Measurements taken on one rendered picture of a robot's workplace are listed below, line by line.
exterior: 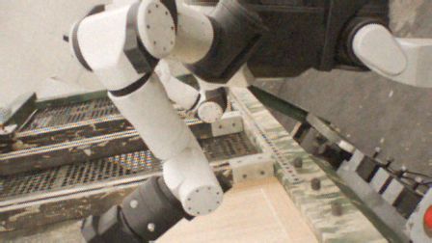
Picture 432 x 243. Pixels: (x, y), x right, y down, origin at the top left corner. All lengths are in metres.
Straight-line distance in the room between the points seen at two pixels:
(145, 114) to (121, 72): 0.07
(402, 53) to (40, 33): 5.76
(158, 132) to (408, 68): 0.71
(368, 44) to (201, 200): 0.59
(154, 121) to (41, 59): 5.92
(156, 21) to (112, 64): 0.08
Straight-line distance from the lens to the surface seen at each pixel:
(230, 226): 1.13
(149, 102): 0.57
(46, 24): 6.48
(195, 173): 0.66
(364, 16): 1.09
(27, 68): 6.52
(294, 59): 0.99
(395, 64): 1.11
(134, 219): 0.70
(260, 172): 1.32
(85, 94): 2.71
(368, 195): 1.22
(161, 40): 0.55
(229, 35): 0.77
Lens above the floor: 1.48
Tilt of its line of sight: 12 degrees down
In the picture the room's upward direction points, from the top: 66 degrees counter-clockwise
